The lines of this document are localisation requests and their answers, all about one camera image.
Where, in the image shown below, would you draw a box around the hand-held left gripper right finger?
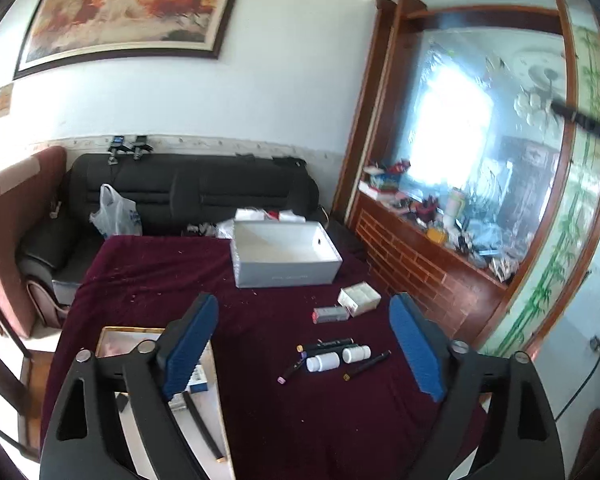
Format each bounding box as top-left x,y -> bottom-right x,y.
389,292 -> 566,480

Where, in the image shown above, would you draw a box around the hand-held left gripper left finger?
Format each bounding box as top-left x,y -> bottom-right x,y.
40,291 -> 220,480

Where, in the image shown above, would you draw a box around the blue white box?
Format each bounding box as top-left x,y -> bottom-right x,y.
187,364 -> 212,394

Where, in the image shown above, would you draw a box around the gold-edged box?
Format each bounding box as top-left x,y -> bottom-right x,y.
95,326 -> 231,480

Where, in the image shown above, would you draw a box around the black marker orange caps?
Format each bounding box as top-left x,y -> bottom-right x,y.
181,390 -> 227,462

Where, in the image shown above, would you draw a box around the black marker yellow caps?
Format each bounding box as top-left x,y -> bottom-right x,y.
296,338 -> 355,353

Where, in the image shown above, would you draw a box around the black marker olive caps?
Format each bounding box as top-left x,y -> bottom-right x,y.
342,351 -> 392,380

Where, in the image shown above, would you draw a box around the small white box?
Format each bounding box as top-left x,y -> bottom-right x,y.
337,283 -> 382,317

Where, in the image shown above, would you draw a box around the brick pattern wooden cabinet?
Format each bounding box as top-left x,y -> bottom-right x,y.
352,192 -> 511,356

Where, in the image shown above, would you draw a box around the pink grey carton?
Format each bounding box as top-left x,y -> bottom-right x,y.
311,306 -> 351,325

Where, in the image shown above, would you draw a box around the black marker pink cap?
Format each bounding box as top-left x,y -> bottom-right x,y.
278,356 -> 307,385

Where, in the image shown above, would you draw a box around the pile of shelf clutter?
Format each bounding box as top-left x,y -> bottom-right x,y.
455,220 -> 522,286

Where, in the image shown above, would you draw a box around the open grey cardboard box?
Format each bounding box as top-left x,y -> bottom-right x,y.
230,219 -> 343,289

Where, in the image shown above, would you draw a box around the red pen holder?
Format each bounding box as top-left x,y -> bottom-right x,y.
414,196 -> 440,222

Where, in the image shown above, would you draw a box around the maroon tablecloth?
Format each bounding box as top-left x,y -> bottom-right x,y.
40,232 -> 486,480

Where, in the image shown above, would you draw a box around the white packaging scraps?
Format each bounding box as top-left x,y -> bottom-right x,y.
215,206 -> 308,239

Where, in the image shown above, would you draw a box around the white tumbler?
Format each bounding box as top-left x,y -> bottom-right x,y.
447,187 -> 467,226

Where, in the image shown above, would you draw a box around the white plastic bag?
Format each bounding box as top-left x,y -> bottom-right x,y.
89,183 -> 143,238

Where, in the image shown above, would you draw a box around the black sofa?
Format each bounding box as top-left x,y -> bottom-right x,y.
17,152 -> 361,306

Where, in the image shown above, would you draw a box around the bamboo print glass panel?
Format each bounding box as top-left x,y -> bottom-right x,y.
480,10 -> 600,361

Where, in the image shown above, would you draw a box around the blue red box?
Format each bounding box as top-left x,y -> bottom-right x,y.
365,162 -> 407,192

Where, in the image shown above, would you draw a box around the maroon armchair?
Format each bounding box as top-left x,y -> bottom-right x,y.
0,146 -> 68,338

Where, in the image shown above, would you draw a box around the wood framed wall mirror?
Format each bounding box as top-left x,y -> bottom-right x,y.
340,0 -> 581,286

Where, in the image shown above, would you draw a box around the black braided cable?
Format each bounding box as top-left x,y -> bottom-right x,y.
550,100 -> 600,153

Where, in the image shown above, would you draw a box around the framed wall painting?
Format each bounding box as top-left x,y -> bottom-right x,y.
12,0 -> 251,81

